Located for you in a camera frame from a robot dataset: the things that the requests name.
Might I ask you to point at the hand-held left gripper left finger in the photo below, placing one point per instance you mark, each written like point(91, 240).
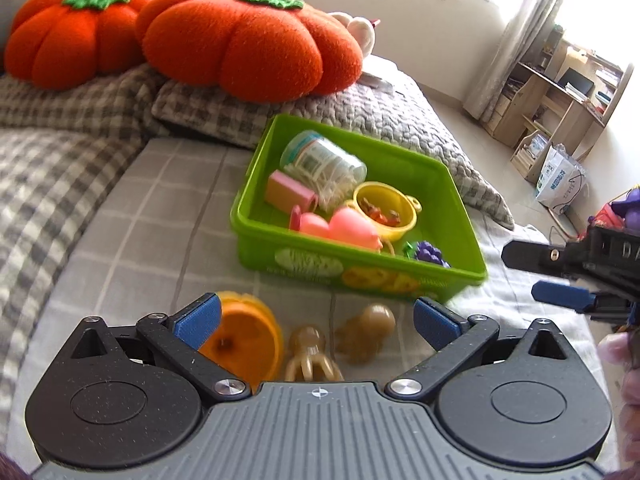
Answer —
point(197, 320)

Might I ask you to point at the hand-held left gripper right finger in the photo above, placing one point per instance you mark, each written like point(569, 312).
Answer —
point(437, 324)

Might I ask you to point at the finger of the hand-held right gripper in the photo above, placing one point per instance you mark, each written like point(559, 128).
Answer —
point(560, 294)
point(530, 256)

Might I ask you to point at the orange pumpkin mold toy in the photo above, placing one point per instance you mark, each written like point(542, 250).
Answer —
point(245, 345)

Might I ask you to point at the purple grape toy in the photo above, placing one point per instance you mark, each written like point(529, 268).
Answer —
point(432, 252)

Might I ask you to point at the brown rubber octopus toy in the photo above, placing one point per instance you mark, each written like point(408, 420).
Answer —
point(310, 350)
point(365, 332)

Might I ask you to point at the yellow toy bowl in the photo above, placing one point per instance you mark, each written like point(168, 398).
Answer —
point(400, 230)

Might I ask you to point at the green plastic box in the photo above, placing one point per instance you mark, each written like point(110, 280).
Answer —
point(435, 195)

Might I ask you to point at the small brown animal figure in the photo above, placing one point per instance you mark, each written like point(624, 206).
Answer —
point(382, 212)

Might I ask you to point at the pink rubber chicken toy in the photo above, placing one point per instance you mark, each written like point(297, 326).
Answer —
point(345, 227)

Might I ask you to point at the pink toy box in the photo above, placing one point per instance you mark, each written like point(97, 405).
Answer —
point(287, 190)

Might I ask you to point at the clear cotton swab jar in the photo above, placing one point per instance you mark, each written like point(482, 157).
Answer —
point(325, 165)

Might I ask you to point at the person's right hand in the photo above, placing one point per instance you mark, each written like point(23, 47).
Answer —
point(627, 400)

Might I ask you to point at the white paper bag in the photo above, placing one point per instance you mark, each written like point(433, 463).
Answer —
point(557, 180)

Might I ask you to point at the grey grid bed sheet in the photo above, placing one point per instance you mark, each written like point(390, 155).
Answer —
point(150, 220)

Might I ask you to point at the wooden desk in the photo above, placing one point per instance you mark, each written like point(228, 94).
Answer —
point(555, 105)

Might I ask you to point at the grey checked pillow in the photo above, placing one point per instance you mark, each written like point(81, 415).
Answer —
point(75, 110)
point(400, 120)

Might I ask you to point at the grey checked quilt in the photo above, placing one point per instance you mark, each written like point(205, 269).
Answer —
point(45, 200)

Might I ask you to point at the grey curtain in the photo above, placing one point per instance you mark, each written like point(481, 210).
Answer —
point(520, 35)

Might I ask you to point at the orange pumpkin pillow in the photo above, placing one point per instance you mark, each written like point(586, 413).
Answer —
point(250, 50)
point(75, 40)

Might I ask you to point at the white plush toy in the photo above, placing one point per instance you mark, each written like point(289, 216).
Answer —
point(362, 32)

